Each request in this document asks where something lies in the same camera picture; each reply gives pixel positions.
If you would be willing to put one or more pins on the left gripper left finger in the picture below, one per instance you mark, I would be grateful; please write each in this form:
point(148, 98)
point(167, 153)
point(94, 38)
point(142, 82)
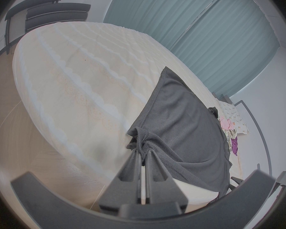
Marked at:
point(119, 194)

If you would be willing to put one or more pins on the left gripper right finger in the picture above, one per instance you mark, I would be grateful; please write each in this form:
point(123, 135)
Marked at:
point(166, 192)

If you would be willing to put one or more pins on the black T-shirt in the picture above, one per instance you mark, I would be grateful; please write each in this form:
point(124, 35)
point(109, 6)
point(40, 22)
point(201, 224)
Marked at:
point(181, 127)

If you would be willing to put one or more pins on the bed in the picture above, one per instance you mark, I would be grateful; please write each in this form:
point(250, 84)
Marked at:
point(85, 80)

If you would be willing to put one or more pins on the purple garment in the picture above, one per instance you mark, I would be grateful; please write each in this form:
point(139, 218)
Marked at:
point(234, 147)

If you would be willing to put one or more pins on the pink garment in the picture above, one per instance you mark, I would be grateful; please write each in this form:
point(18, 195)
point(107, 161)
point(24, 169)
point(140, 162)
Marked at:
point(226, 123)

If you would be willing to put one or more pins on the white printed pillow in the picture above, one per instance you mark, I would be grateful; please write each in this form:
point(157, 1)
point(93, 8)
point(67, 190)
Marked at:
point(236, 113)

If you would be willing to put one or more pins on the grey bedside table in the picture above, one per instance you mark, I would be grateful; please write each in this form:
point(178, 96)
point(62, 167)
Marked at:
point(222, 98)

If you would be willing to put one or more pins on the blue-green curtain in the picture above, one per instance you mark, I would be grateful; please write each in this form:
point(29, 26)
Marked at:
point(162, 11)
point(228, 44)

